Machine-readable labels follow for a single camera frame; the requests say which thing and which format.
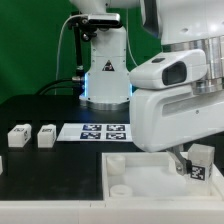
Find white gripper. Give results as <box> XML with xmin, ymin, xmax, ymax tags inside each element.
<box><xmin>130</xmin><ymin>87</ymin><xmax>224</xmax><ymax>175</ymax></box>

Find white square tabletop part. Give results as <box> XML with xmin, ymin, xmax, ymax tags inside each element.
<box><xmin>101</xmin><ymin>152</ymin><xmax>224</xmax><ymax>201</ymax></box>

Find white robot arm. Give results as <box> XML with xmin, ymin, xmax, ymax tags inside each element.
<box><xmin>70</xmin><ymin>0</ymin><xmax>224</xmax><ymax>152</ymax></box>

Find white sheet with fiducial markers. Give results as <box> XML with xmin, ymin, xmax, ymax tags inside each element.
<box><xmin>57</xmin><ymin>123</ymin><xmax>132</xmax><ymax>142</ymax></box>

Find white front obstacle bar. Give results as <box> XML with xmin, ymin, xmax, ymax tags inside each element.
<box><xmin>0</xmin><ymin>201</ymin><xmax>224</xmax><ymax>224</ymax></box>

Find white left obstacle piece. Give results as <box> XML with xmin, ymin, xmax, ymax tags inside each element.
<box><xmin>0</xmin><ymin>156</ymin><xmax>3</xmax><ymax>176</ymax></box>

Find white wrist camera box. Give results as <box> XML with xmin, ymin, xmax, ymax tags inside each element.
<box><xmin>130</xmin><ymin>49</ymin><xmax>207</xmax><ymax>90</ymax></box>

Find black base cables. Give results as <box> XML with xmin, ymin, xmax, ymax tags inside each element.
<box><xmin>35</xmin><ymin>76</ymin><xmax>86</xmax><ymax>96</ymax></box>

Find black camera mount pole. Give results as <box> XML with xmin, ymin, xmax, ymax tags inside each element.
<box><xmin>67</xmin><ymin>12</ymin><xmax>97</xmax><ymax>94</ymax></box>

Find black mounted camera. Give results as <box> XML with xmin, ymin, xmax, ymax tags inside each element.
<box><xmin>81</xmin><ymin>13</ymin><xmax>121</xmax><ymax>28</ymax></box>

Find grey cable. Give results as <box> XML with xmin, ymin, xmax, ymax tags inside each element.
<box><xmin>54</xmin><ymin>14</ymin><xmax>84</xmax><ymax>96</ymax></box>

